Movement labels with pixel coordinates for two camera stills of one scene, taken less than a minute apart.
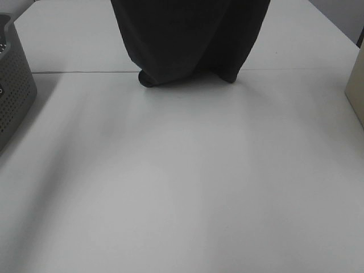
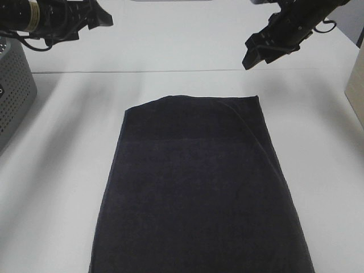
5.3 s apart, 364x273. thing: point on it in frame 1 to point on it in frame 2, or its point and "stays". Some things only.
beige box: (354, 92) stays
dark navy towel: (171, 39) to (195, 186)
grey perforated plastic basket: (17, 82) stays
